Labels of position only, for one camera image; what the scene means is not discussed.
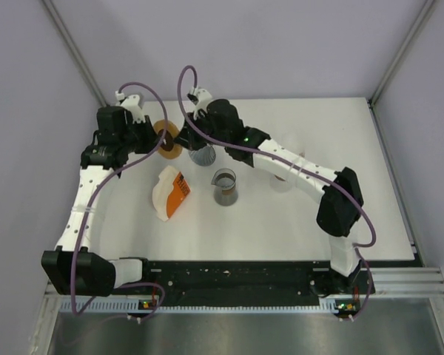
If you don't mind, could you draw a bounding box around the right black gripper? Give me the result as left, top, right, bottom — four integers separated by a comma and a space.
174, 112, 229, 154

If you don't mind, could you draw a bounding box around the smoky grey glass carafe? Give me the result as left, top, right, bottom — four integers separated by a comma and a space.
211, 168, 238, 206

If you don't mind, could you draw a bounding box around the orange coffee filter pack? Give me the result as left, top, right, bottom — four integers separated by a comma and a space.
152, 166, 191, 221

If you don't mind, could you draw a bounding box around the clear glass carafe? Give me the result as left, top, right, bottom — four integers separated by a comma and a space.
269, 175, 292, 193

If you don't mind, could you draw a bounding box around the wooden dripper ring holder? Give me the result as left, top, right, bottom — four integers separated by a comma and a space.
276, 152, 305, 183

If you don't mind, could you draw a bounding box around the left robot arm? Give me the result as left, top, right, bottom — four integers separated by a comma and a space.
41, 103, 158, 297

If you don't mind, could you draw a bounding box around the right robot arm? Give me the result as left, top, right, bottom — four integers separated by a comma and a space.
178, 94, 366, 293

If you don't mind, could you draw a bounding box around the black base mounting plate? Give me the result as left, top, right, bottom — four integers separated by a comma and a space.
144, 261, 374, 308

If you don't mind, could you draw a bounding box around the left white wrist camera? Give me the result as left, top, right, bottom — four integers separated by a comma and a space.
115, 91, 144, 123

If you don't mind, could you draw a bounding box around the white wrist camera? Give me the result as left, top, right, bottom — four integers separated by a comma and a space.
115, 91, 144, 123
187, 87, 214, 120

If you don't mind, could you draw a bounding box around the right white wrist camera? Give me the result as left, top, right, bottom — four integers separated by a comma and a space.
187, 87, 214, 120

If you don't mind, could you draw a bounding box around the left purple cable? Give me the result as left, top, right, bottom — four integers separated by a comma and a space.
70, 81, 169, 317

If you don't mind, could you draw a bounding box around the grey slotted cable duct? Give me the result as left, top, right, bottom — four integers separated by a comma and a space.
60, 298, 141, 313

